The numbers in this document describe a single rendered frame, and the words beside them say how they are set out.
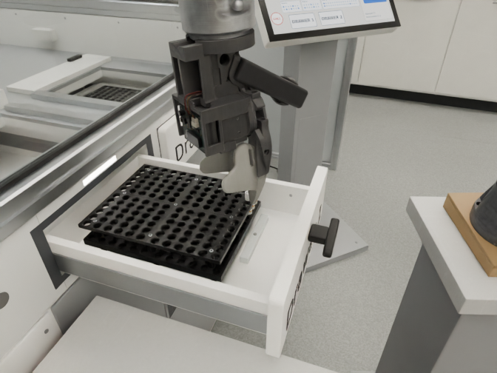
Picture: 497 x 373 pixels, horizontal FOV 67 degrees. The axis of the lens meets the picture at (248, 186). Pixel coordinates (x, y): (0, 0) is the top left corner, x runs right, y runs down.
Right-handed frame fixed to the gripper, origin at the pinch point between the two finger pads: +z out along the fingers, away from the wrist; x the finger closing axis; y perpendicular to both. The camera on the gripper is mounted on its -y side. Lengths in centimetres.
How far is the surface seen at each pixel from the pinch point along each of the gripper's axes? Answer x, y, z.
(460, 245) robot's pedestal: 13.0, -37.8, 22.5
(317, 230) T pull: 7.4, -6.0, 6.0
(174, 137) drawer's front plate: -31.2, -2.4, 5.1
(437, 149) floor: -84, -205, 100
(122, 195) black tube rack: -17.0, 13.2, 5.1
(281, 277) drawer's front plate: 12.4, 4.1, 4.2
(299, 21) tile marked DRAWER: -61, -61, -5
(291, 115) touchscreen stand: -73, -67, 32
